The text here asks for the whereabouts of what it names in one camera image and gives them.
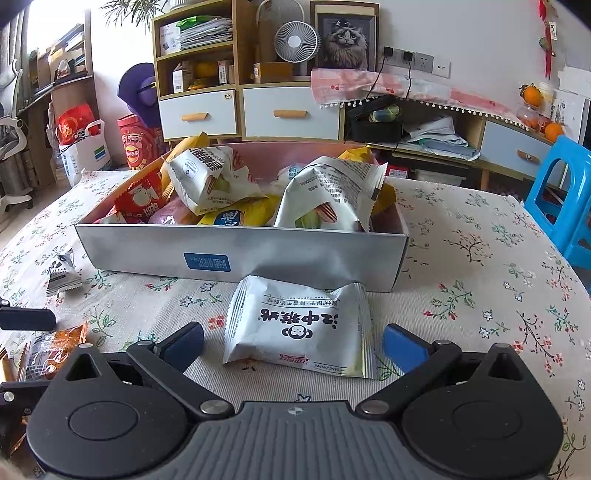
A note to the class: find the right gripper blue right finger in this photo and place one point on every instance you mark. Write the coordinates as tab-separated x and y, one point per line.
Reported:
405	349

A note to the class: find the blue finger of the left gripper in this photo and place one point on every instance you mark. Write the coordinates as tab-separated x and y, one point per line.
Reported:
20	398
26	319

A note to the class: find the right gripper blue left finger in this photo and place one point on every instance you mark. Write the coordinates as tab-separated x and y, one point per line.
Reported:
181	348

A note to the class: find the white green snack packet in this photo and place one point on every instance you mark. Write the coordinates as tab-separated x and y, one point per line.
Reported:
329	332

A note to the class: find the pink wafer snack packet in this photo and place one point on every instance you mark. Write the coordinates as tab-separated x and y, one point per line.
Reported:
174	213

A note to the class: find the large yellow sandwich cake packet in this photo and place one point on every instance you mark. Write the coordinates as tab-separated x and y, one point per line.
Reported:
381	192

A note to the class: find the red and white snack packet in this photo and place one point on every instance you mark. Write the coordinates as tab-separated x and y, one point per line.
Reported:
138	202

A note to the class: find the small yellow snack packet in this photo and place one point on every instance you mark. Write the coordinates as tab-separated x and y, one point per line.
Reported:
249	212

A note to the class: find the white nut snack packet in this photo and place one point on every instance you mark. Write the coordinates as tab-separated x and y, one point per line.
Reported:
216	177

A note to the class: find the yellow pillow snack packet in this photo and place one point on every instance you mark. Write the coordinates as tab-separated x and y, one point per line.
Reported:
173	164

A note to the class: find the white printed snack packet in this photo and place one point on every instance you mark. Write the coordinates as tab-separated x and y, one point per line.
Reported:
327	194

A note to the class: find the orange snack packet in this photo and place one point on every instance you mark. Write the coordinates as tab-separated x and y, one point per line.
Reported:
34	356

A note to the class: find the small blue white candy packet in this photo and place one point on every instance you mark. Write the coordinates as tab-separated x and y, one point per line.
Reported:
63	275

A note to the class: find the pink and silver cardboard box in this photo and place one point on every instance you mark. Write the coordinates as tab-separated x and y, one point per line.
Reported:
322	259

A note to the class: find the floral tablecloth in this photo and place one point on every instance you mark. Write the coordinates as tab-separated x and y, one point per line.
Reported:
477	271

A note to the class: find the white office chair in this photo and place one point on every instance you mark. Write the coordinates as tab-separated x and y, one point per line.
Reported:
14	189

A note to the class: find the red storage box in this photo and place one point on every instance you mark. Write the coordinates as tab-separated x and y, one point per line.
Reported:
398	171

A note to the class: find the white shopping bag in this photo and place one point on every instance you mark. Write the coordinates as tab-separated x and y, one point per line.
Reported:
89	153

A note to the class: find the red cylindrical gift bag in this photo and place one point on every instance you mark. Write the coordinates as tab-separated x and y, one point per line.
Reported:
142	145

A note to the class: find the low wooden tv console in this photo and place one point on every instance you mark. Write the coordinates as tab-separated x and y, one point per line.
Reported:
447	145

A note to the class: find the purple plush toy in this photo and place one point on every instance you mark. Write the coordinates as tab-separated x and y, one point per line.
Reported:
138	91

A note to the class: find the wooden cabinet with drawers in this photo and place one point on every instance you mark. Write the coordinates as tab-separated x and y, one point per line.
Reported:
208	79

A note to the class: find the pink floral cabinet cloth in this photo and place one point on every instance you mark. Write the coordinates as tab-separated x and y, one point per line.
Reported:
341	87

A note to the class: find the orange fruit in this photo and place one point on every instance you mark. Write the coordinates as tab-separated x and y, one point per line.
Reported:
531	95

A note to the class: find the framed cat picture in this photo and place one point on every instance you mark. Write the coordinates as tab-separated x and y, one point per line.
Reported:
349	32

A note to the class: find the white desk fan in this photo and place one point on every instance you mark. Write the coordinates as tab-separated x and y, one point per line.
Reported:
297	43

